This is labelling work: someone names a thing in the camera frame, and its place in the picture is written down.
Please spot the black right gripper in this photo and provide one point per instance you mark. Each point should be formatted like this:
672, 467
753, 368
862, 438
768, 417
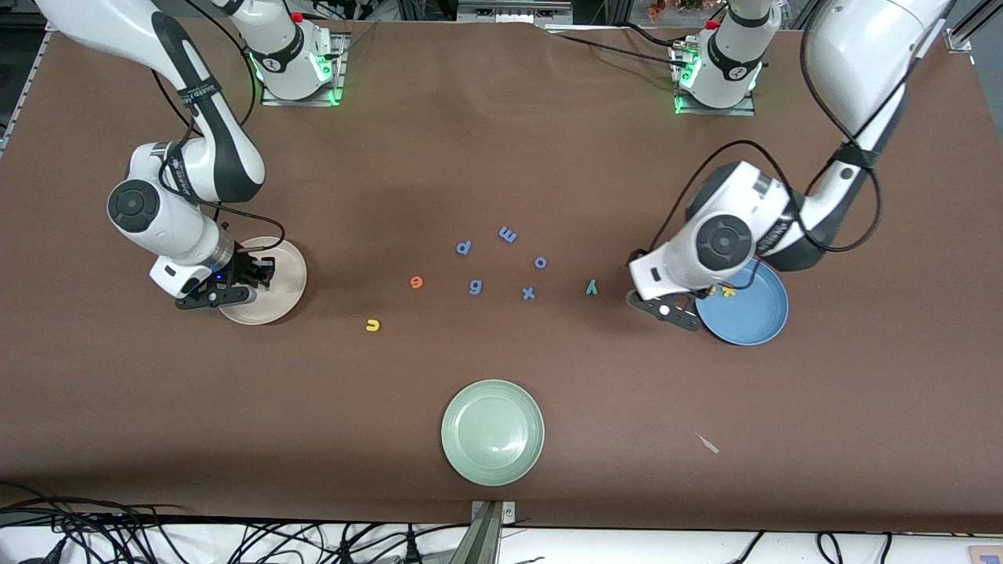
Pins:
244, 270

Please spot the beige round plate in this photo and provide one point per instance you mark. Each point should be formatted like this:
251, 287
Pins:
274, 305

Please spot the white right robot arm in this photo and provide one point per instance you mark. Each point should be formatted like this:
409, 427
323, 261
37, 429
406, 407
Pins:
172, 227

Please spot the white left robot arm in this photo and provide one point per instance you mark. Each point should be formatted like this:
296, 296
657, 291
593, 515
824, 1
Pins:
744, 196

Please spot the blue letter p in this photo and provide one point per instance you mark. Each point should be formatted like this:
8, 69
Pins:
463, 247

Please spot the blue letter m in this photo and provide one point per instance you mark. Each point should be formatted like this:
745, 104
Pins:
507, 233

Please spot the brown table cover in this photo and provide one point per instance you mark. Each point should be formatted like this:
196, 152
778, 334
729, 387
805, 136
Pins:
501, 157

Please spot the green round plate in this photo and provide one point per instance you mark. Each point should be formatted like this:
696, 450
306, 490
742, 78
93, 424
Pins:
492, 432

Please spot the orange artificial flowers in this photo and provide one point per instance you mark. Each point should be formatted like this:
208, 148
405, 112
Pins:
657, 8

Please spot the white paper scrap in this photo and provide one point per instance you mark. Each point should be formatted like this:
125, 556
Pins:
709, 445

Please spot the blue round plate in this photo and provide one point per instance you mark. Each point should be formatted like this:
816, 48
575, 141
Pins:
744, 321

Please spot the tan cardboard box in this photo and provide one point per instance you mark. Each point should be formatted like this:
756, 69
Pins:
986, 554

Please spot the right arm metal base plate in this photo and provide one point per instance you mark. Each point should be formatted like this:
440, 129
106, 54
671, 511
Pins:
305, 102

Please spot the aluminium frame rail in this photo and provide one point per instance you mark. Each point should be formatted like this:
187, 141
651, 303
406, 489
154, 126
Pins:
960, 35
23, 98

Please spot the metal bracket at table edge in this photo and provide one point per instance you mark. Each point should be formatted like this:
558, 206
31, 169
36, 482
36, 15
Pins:
487, 533

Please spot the aluminium frame crossbar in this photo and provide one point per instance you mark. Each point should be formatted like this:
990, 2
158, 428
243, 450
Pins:
509, 12

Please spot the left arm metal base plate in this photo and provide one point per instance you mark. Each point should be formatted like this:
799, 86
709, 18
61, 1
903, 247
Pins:
717, 111

